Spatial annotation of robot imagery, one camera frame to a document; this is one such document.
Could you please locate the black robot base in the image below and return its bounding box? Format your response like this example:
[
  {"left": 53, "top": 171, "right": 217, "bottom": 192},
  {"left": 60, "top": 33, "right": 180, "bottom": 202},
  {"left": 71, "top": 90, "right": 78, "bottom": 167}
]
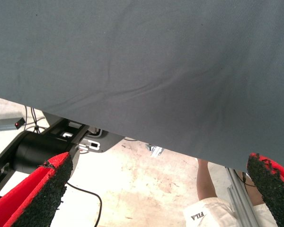
[{"left": 0, "top": 113, "right": 125, "bottom": 199}]

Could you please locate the grey box with red light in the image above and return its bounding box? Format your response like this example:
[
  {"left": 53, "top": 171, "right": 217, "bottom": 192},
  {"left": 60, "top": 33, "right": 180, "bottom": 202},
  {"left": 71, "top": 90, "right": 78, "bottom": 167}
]
[{"left": 0, "top": 117, "right": 26, "bottom": 132}]

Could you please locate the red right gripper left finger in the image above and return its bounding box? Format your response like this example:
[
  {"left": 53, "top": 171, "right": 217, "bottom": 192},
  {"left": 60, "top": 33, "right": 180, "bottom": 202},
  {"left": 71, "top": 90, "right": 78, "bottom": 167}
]
[{"left": 0, "top": 151, "right": 73, "bottom": 227}]

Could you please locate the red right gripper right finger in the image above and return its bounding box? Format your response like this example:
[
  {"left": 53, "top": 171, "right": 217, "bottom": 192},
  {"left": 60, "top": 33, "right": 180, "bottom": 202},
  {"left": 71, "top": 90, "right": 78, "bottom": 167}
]
[{"left": 247, "top": 152, "right": 284, "bottom": 227}]

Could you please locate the dark grey table cloth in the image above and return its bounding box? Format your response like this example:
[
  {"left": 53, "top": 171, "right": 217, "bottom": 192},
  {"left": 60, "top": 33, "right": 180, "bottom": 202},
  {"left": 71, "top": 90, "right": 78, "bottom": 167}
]
[{"left": 0, "top": 0, "right": 284, "bottom": 177}]

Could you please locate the person's bare leg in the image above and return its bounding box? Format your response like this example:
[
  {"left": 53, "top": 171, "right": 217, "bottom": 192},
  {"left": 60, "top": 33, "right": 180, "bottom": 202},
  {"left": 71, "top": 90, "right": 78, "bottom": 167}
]
[
  {"left": 195, "top": 158, "right": 218, "bottom": 201},
  {"left": 236, "top": 170, "right": 267, "bottom": 206}
]

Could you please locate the black floor cable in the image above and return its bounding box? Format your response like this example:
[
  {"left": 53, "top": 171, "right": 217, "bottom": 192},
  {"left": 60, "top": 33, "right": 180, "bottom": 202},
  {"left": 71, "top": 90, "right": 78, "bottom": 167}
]
[{"left": 66, "top": 182, "right": 103, "bottom": 227}]

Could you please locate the aluminium frame profile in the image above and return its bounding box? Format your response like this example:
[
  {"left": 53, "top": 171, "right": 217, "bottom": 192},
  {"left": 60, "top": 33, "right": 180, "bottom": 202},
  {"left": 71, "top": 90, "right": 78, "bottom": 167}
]
[{"left": 224, "top": 166, "right": 261, "bottom": 227}]

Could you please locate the small aluminium bracket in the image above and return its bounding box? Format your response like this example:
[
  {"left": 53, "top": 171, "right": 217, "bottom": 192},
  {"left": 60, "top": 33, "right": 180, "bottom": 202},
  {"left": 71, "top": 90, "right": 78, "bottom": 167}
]
[{"left": 145, "top": 143, "right": 165, "bottom": 157}]

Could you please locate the thin black cable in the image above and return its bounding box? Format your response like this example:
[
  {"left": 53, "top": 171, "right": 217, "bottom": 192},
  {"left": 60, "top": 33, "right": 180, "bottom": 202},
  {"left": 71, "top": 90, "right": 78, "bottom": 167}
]
[
  {"left": 22, "top": 105, "right": 29, "bottom": 132},
  {"left": 30, "top": 106, "right": 50, "bottom": 134}
]

